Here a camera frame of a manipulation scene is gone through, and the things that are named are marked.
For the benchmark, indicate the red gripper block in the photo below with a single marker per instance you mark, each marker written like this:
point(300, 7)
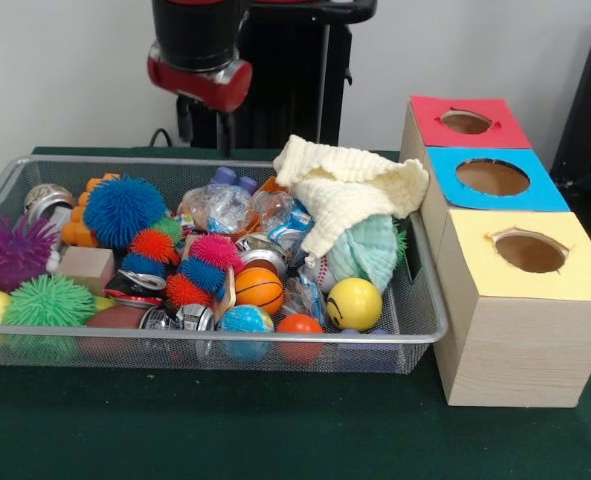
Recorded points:
point(200, 87)

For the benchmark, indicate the clear plastic bottle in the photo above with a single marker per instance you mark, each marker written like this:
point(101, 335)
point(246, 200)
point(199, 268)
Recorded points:
point(220, 205)

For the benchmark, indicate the blue spiky rubber toy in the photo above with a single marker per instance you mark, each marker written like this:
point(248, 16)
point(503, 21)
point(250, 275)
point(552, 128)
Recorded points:
point(125, 212)

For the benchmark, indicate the cream waffle cloth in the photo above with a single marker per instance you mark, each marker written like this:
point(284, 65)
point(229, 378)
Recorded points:
point(355, 190)

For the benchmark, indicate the mint green waffle cloth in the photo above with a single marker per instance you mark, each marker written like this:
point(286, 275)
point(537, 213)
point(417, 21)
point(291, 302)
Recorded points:
point(370, 245)

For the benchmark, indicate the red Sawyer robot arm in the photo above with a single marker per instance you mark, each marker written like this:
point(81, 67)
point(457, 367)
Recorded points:
point(195, 30)

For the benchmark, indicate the clear mesh bin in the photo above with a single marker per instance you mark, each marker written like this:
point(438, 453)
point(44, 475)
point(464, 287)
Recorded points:
point(425, 300)

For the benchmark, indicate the wooden box with three holes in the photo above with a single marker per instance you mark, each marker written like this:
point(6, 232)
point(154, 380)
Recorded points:
point(515, 350)

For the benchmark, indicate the orange toy building block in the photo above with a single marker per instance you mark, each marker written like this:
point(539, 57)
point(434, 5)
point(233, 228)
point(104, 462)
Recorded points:
point(77, 230)

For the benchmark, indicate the small orange basketball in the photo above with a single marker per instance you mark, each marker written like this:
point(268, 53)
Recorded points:
point(259, 290)

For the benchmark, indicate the blue globe ball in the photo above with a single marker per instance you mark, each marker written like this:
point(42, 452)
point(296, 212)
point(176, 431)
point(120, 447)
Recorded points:
point(245, 320)

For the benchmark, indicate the purple spiky monster toy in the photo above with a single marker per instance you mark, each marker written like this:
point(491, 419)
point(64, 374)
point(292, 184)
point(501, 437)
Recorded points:
point(15, 252)

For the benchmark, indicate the yellow plastic ball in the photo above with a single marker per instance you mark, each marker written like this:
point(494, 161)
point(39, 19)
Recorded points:
point(354, 304)

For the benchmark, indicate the green spiky rubber ball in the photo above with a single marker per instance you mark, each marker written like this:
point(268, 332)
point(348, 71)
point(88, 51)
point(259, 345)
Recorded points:
point(47, 302)

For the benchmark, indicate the dark green table cloth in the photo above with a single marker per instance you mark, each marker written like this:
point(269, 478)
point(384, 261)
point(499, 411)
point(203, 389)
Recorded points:
point(225, 425)

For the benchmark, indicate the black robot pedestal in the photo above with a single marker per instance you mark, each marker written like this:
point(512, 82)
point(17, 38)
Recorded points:
point(295, 75)

